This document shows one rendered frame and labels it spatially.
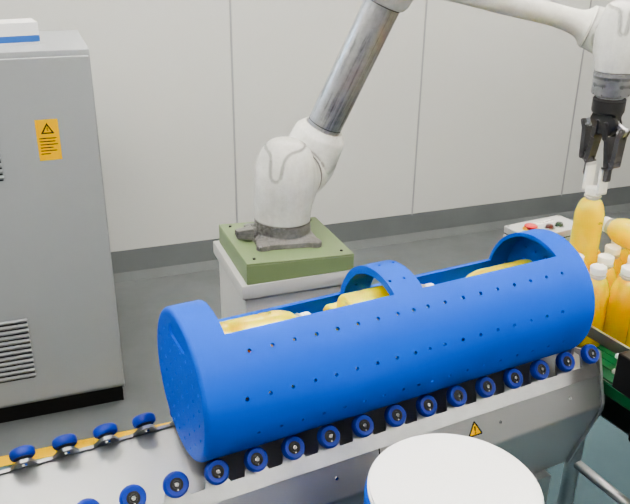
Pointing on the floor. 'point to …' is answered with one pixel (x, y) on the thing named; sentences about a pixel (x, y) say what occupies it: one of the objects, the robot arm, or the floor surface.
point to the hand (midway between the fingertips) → (596, 178)
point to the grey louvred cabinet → (43, 236)
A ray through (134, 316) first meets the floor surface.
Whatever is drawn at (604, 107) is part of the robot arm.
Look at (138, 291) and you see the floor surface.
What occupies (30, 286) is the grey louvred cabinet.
